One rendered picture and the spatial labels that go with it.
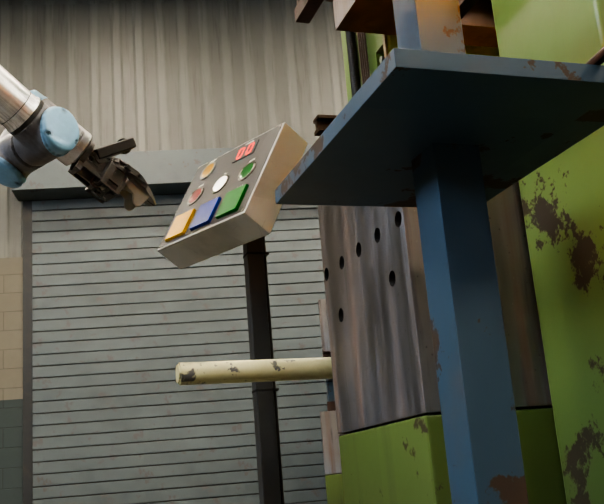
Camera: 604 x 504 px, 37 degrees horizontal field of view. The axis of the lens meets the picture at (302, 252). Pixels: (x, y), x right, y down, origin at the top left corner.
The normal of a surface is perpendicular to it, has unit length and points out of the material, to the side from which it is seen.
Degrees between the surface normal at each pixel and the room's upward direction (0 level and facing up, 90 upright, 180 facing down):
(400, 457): 90
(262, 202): 90
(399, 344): 90
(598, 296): 90
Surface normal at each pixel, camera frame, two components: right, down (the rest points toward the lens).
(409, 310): -0.95, 0.00
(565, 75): 0.30, -0.27
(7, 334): 0.09, -0.26
